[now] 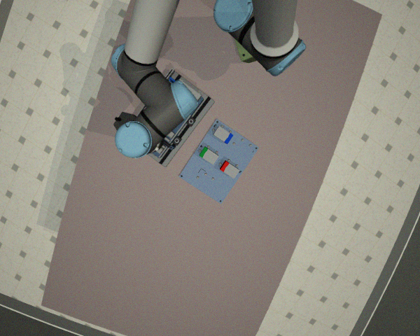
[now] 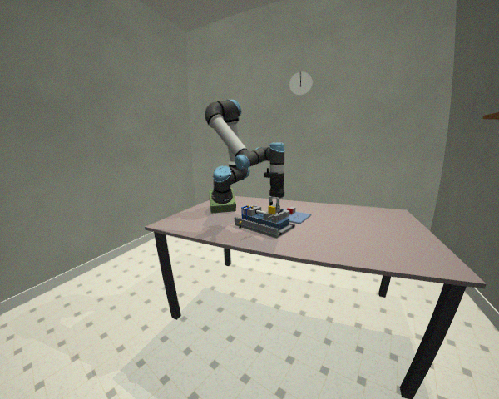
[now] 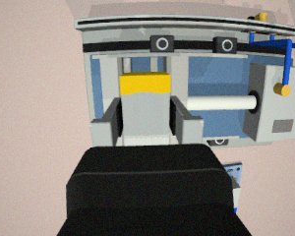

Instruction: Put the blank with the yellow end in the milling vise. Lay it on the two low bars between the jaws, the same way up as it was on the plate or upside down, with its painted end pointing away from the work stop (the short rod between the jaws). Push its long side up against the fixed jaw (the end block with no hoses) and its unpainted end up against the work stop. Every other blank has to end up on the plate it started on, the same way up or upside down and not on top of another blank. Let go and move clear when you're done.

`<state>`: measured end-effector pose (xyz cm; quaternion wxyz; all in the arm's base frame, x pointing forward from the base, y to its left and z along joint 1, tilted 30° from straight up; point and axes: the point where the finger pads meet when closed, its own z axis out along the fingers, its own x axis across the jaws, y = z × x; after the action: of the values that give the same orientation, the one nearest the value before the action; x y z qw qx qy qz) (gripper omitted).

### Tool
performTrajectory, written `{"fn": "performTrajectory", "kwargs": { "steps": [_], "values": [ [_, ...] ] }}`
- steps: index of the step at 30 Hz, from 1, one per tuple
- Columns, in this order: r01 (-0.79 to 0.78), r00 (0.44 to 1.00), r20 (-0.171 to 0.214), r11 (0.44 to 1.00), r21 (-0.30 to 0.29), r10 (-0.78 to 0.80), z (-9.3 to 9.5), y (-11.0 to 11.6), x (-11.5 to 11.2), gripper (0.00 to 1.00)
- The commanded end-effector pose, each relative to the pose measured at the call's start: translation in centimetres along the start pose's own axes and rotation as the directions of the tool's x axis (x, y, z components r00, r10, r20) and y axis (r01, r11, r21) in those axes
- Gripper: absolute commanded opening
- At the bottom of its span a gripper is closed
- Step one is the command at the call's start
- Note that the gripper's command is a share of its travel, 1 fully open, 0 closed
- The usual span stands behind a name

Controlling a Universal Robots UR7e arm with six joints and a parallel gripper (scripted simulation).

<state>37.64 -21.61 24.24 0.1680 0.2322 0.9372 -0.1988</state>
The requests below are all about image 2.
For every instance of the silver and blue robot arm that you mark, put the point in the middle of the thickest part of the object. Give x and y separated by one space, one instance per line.
223 115

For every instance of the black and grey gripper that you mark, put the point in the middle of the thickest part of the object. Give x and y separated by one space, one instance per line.
276 176

